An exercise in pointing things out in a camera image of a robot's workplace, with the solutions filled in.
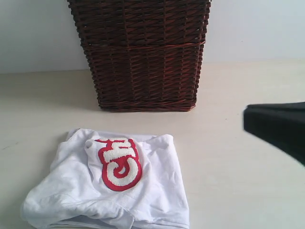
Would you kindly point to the dark brown wicker basket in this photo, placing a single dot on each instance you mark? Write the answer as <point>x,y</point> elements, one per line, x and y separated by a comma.
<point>144,55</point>

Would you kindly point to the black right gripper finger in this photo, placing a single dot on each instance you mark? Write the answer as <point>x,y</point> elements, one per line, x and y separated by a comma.
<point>281,125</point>

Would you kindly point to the white t-shirt red lettering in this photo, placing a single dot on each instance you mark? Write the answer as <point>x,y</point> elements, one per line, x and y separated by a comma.
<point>105,180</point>

